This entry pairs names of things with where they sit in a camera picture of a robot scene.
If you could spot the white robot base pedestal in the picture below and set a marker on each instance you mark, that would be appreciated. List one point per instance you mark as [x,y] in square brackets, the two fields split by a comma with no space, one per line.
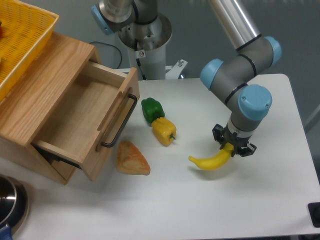
[146,47]

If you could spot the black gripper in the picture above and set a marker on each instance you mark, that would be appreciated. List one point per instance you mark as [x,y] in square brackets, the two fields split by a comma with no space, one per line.
[239,139]

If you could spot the white mounting bracket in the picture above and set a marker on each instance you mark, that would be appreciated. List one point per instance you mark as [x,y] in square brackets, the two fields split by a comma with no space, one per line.
[173,72]

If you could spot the wooden drawer cabinet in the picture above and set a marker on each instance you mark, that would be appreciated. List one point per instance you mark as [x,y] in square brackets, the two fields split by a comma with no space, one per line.
[31,101]

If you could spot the yellow bell pepper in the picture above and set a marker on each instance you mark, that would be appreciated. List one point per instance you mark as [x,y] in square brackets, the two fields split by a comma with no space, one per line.
[164,131]

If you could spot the black metal pot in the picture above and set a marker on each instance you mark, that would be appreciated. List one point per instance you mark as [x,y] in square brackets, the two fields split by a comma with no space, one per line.
[14,203]

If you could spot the toasted bread piece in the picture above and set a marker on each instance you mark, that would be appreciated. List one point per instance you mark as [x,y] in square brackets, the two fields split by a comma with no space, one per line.
[130,160]

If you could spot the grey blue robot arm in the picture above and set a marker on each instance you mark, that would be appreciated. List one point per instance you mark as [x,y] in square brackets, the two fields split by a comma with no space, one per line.
[228,81]

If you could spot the yellow plastic basket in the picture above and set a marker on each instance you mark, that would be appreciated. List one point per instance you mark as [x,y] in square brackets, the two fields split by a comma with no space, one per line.
[24,32]

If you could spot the green bell pepper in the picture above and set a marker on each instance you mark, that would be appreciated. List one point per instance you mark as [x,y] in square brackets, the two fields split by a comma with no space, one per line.
[152,109]

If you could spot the yellow banana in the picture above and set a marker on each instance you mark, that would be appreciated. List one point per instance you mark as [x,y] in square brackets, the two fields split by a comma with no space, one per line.
[215,162]

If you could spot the blue object at corner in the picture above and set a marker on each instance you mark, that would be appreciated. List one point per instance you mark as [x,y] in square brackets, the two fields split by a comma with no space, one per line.
[6,233]

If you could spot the open wooden drawer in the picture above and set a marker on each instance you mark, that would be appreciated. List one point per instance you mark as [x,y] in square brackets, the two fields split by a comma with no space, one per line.
[90,112]

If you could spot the black drawer handle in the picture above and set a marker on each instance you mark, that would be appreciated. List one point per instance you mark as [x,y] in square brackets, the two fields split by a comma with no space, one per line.
[122,126]

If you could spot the black object at table edge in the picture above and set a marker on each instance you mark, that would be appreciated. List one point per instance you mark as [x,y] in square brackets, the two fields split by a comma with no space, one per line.
[314,212]

